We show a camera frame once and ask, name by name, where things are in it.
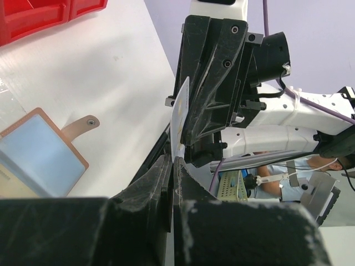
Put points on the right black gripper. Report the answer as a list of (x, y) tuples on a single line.
[(224, 65)]

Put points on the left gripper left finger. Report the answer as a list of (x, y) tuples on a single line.
[(143, 213)]

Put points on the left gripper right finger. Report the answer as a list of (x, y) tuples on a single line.
[(193, 218)]

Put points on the tan leather card holder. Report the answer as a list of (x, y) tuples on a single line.
[(38, 159)]

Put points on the red double plastic bin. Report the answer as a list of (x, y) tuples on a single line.
[(24, 17)]

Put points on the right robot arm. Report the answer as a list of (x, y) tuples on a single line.
[(293, 120)]

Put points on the perforated metal bracket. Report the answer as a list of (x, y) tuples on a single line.
[(232, 187)]

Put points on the aluminium front rail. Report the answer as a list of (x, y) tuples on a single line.
[(252, 161)]

